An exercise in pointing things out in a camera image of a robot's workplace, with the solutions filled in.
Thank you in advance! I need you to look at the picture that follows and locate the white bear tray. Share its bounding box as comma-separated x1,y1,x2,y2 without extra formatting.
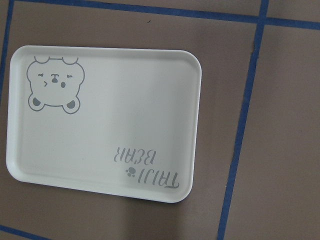
6,45,202,203

